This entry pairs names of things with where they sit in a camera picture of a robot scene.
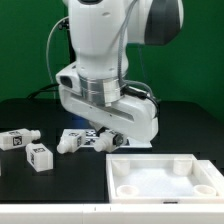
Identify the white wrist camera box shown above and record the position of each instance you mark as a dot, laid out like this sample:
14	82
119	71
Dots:
69	78

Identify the white square tabletop tray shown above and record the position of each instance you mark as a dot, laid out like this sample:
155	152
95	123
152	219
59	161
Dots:
159	179

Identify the white front rail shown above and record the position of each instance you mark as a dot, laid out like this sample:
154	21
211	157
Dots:
112	214

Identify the white marker sheet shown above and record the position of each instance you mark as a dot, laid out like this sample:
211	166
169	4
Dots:
91	137

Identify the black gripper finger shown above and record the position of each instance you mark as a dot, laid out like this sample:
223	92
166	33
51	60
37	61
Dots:
119	139
98	128

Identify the white right obstacle wall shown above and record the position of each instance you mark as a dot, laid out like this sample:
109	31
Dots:
212	172

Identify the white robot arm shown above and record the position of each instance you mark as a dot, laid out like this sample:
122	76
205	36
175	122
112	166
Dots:
94	86

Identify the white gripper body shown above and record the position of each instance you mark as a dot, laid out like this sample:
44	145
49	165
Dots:
129	116

